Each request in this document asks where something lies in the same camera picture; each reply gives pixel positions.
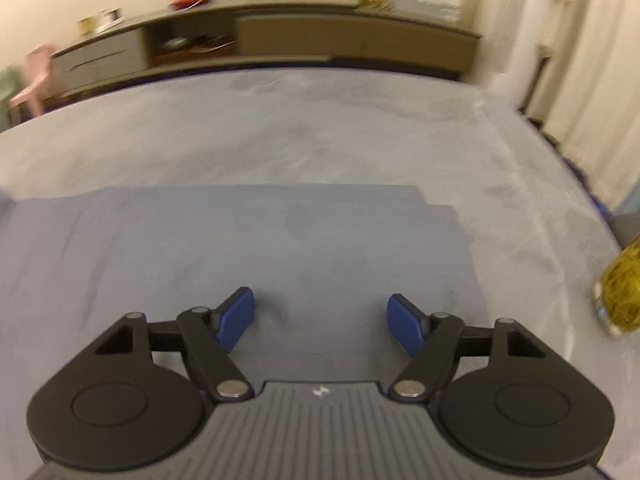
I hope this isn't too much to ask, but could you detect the grey blue garment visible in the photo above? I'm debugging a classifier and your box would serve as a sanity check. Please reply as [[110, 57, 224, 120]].
[[1, 185, 488, 396]]

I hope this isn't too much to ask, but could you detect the red fruit plate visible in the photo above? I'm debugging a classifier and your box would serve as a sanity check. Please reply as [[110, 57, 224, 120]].
[[169, 0, 212, 11]]

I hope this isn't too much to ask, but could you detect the long TV cabinet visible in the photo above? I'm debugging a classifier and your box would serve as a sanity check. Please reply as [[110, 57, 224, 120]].
[[52, 0, 480, 100]]

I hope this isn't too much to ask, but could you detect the white storage basket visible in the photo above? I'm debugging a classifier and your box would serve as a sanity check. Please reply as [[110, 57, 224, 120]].
[[394, 0, 464, 23]]

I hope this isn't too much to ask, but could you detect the green plastic chair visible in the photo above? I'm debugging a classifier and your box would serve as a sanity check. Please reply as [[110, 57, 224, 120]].
[[0, 65, 22, 131]]

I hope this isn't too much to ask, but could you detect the white curtain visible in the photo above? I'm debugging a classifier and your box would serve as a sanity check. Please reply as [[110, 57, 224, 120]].
[[471, 0, 639, 208]]

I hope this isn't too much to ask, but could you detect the pink plastic chair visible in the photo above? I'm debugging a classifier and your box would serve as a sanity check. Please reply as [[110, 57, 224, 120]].
[[9, 44, 55, 125]]

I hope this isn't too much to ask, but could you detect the glass of yellow tea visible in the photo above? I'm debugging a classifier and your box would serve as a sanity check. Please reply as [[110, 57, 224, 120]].
[[593, 236, 640, 337]]

